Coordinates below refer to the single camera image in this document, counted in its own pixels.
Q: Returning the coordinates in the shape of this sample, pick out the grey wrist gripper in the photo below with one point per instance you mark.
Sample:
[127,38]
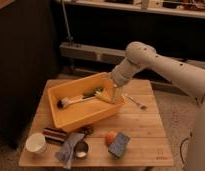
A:
[121,75]

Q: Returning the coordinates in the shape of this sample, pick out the white dish brush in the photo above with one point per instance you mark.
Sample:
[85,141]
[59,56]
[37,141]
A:
[65,102]

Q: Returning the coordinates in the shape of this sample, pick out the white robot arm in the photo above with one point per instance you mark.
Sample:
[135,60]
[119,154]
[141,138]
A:
[188,78]

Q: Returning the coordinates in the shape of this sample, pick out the yellow plastic bin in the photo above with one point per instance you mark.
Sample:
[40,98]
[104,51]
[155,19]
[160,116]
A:
[71,111]

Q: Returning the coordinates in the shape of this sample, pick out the orange ball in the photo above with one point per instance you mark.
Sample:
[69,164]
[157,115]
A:
[109,138]

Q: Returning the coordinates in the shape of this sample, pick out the wooden table board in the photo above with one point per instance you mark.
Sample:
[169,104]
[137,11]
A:
[148,145]

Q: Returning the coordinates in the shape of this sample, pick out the blue sponge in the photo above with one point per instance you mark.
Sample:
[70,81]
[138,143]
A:
[118,147]

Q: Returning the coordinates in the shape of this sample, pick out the metal measuring cup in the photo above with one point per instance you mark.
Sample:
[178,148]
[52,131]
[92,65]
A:
[81,149]

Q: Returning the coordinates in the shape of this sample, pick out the dark striped block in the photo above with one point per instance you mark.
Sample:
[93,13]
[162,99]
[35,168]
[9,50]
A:
[54,135]

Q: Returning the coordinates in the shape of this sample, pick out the grey cloth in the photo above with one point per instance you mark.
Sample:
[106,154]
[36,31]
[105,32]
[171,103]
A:
[65,153]

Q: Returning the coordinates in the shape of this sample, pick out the white paper cup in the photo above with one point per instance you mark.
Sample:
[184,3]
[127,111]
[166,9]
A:
[36,143]

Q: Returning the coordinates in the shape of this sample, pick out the dark cabinet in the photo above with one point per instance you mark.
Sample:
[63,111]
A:
[28,57]

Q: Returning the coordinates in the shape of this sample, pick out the grey shelf rail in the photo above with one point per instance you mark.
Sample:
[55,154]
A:
[92,53]

